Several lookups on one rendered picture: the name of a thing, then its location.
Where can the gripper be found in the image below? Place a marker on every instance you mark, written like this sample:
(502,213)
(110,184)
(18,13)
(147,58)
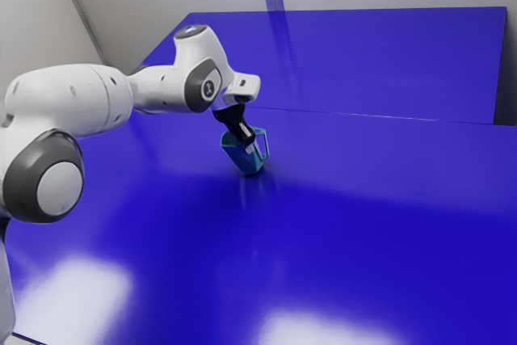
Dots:
(228,114)

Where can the teal faceted mug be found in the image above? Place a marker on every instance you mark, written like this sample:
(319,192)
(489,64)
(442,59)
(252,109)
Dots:
(245,159)

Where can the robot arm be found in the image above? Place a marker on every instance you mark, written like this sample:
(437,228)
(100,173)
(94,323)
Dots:
(81,94)

